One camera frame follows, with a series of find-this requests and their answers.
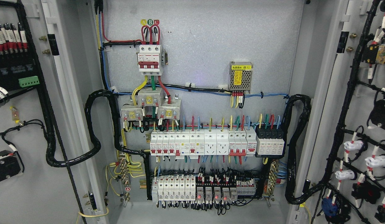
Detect white socket breaker row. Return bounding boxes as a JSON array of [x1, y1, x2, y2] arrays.
[[150, 129, 258, 159]]

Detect lower relay terminal row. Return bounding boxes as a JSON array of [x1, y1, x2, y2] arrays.
[[151, 167, 261, 214]]

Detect black surge protector block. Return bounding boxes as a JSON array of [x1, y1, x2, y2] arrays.
[[255, 126, 284, 158]]

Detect grey current transformers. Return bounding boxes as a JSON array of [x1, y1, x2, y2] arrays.
[[121, 87, 181, 124]]

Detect grey cabinet door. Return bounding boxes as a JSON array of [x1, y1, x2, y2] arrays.
[[285, 0, 385, 224], [0, 0, 98, 224]]

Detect white red main breaker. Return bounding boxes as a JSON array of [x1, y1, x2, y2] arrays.
[[137, 44, 168, 76]]

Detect black left cable loom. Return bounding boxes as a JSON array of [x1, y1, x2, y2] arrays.
[[37, 90, 152, 199]]

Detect metal mesh power supply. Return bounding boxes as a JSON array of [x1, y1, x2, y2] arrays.
[[229, 61, 253, 91]]

